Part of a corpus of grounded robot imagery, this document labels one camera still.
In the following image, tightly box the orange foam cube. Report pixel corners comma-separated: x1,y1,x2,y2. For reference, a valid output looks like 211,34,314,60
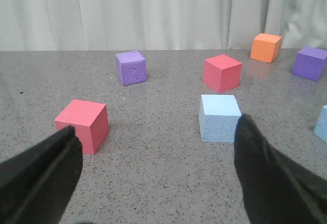
250,33,282,63

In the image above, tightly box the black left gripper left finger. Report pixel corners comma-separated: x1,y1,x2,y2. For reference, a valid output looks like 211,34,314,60
1,126,83,223

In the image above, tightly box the white curtain backdrop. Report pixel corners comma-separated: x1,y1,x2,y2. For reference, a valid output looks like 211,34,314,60
1,0,326,51

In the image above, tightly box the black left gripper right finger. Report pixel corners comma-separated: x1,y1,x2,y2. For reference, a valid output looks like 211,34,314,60
234,114,326,223

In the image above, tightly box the dark purple foam cube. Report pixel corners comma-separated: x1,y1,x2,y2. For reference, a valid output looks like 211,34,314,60
292,46,326,81

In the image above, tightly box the red foam cube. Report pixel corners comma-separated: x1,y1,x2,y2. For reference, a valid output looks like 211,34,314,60
203,54,242,93
54,99,109,155

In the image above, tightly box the light blue foam cube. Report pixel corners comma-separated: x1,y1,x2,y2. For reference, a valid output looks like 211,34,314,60
314,105,327,142
199,94,241,143

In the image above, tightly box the light purple dented foam cube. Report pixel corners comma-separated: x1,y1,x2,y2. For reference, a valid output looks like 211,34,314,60
115,51,147,86

